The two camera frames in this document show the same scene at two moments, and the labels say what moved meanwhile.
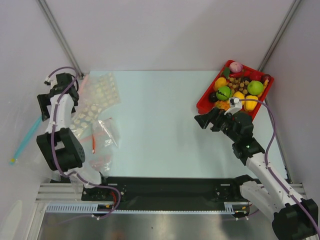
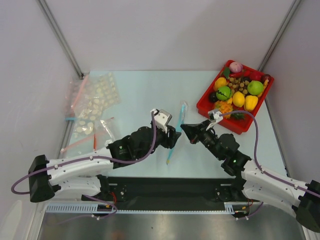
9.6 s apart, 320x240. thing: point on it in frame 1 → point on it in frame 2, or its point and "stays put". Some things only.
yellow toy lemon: (239, 95) stays put
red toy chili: (235, 74) stays put
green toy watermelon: (223, 93) stays put
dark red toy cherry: (265, 77) stays put
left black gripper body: (44, 101) → (162, 139)
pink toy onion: (236, 67) stays put
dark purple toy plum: (212, 97) stays put
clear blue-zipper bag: (28, 153) → (183, 110)
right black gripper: (213, 120) → (201, 132)
